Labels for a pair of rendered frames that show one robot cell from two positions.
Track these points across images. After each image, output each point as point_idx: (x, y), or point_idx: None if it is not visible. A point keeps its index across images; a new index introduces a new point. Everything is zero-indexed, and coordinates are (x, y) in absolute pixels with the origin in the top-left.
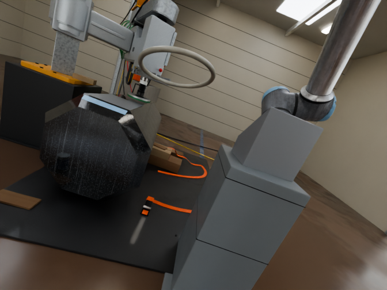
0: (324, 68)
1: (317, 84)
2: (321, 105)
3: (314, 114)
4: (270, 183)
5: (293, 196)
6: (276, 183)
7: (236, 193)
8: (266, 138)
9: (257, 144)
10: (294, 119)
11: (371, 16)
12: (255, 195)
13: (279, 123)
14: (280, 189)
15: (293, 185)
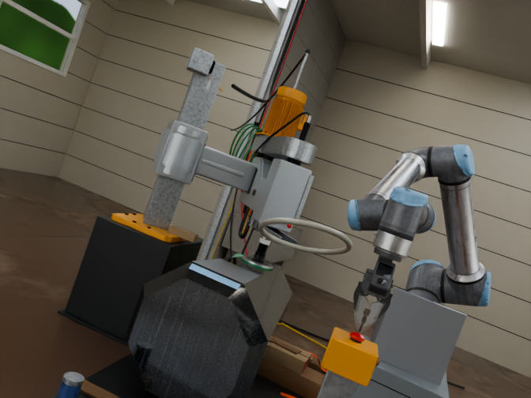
0: (451, 246)
1: (453, 263)
2: (467, 286)
3: (465, 296)
4: (397, 377)
5: (427, 396)
6: (403, 378)
7: (358, 387)
8: (394, 324)
9: (384, 330)
10: (425, 302)
11: (466, 208)
12: (380, 392)
13: (407, 306)
14: (409, 386)
15: (434, 386)
